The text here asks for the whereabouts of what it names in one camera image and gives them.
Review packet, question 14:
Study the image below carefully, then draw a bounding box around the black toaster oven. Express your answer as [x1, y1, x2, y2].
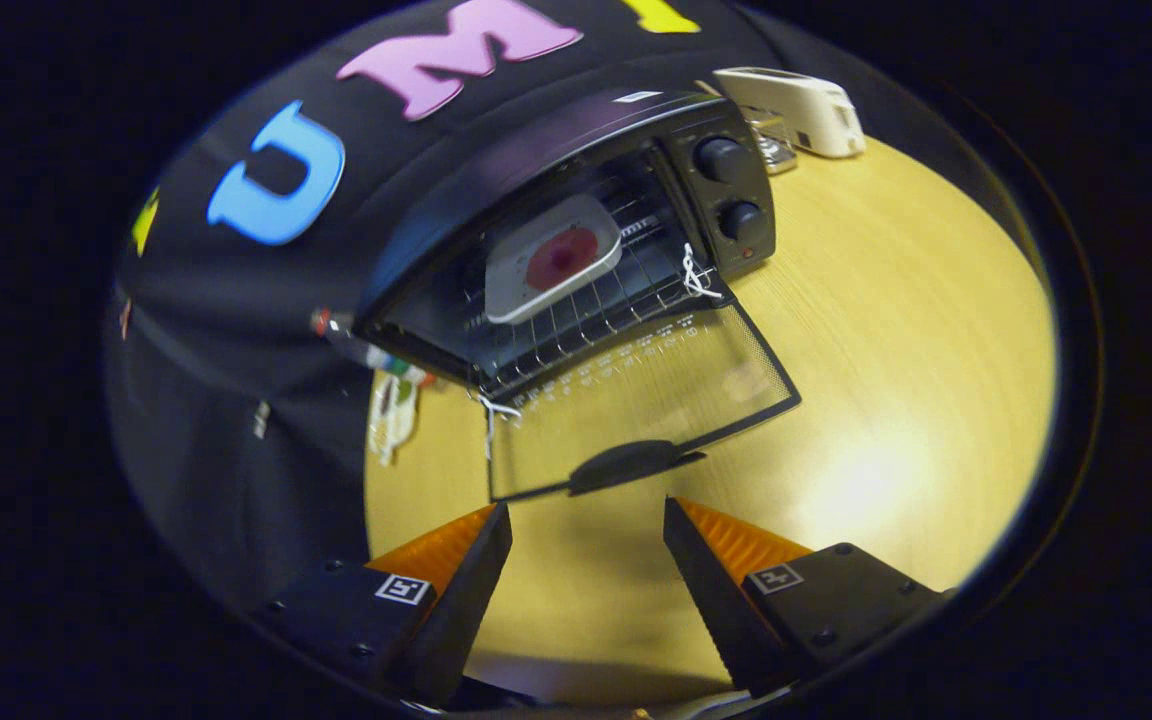
[351, 88, 803, 503]

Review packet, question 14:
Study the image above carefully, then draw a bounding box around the white bread toaster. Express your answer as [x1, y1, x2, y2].
[713, 66, 867, 160]

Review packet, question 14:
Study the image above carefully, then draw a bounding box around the black backdrop cloth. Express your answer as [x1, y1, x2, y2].
[106, 0, 897, 611]

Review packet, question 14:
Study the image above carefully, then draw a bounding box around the small wire mesh holder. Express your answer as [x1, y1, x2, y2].
[744, 108, 797, 176]

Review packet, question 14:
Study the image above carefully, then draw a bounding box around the divided snack dish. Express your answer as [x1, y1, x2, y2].
[368, 375, 423, 468]

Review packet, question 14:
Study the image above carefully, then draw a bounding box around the white plate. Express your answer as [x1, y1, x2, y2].
[484, 194, 624, 326]

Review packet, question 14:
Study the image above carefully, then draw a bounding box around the pink round food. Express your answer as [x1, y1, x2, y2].
[525, 226, 601, 293]

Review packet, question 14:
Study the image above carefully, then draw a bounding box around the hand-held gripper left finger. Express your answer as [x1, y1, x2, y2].
[261, 502, 514, 707]

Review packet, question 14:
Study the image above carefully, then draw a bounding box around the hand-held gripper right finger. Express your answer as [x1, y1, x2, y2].
[663, 496, 947, 699]

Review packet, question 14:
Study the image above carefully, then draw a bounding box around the clear plastic water bottle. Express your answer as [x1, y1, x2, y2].
[310, 308, 437, 387]

